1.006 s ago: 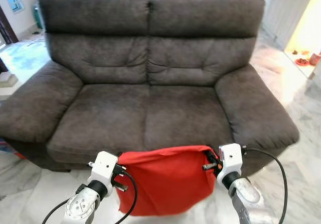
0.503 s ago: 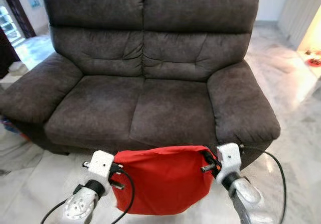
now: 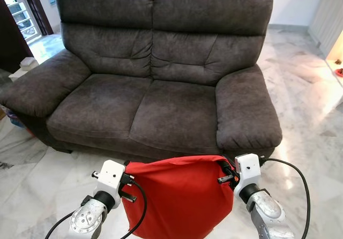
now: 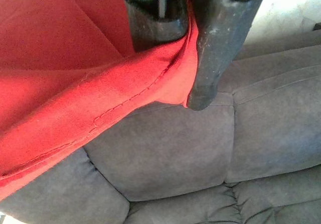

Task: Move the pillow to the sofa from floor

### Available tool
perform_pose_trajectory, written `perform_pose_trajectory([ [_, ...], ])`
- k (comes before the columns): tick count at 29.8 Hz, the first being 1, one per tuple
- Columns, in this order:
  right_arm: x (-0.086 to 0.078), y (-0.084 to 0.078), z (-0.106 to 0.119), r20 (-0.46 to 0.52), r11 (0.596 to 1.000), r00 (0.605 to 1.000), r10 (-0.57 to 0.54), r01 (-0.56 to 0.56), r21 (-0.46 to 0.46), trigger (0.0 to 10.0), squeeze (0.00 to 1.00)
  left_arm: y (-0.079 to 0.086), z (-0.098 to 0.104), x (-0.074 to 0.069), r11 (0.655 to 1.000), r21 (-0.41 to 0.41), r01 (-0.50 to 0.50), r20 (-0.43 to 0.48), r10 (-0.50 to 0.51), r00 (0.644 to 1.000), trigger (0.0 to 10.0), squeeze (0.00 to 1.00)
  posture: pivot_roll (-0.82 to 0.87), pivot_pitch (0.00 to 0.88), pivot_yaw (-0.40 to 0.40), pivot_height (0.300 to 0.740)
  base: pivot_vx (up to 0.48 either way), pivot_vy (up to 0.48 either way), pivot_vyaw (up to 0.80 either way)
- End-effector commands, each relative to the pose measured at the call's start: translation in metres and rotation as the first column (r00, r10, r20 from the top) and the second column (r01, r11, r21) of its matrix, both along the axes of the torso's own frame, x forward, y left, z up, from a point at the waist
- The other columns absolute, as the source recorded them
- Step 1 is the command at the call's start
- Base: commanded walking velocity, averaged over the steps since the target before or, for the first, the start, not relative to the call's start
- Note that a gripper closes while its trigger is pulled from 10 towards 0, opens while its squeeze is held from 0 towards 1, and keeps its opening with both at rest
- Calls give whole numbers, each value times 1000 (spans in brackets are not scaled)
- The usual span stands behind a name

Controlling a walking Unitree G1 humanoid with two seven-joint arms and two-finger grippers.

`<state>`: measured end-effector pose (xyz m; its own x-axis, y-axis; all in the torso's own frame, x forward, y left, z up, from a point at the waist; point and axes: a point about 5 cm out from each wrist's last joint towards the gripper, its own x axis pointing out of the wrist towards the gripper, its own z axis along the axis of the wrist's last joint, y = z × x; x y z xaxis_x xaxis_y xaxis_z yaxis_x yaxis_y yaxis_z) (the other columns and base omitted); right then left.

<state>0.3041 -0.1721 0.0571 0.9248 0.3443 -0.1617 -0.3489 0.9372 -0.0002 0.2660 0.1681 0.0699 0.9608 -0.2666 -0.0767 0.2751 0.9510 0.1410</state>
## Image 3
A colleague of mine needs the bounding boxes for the red pillow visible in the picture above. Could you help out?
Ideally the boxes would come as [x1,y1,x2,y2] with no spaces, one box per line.
[122,155,236,239]

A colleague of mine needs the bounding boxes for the grey two-seat fabric sofa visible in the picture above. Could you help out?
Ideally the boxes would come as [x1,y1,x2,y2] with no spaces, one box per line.
[0,0,283,162]

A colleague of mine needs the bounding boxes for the purple waste bin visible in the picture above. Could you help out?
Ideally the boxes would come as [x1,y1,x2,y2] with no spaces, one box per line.
[3,108,25,129]

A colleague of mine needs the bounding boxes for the white tissue box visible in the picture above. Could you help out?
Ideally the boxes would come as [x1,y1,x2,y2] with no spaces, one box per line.
[19,57,39,71]

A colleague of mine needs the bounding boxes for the white side table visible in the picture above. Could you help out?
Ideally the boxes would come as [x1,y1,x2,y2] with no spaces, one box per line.
[8,62,39,82]

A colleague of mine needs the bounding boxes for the dark brown door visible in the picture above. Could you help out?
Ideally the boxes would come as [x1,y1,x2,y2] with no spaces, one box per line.
[0,0,33,73]

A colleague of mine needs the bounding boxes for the white pleated curtain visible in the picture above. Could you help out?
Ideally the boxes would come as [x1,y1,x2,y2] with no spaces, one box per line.
[308,0,343,57]

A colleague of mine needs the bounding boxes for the window with grille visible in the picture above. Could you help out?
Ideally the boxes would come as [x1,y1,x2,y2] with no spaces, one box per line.
[0,0,41,41]

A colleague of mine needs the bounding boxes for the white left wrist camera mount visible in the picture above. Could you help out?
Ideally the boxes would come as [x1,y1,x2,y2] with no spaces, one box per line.
[92,160,127,194]

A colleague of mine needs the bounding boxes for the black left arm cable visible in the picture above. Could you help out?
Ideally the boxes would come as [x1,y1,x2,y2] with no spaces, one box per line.
[120,181,148,239]

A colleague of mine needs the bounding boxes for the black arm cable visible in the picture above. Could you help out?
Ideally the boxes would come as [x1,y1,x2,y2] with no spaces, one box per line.
[260,158,311,239]
[120,181,148,239]

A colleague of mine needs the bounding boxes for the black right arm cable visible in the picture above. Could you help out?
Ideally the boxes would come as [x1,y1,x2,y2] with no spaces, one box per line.
[260,158,311,239]

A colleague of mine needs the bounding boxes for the dark brown door frame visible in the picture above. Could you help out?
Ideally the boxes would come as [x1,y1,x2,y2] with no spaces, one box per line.
[20,0,55,36]

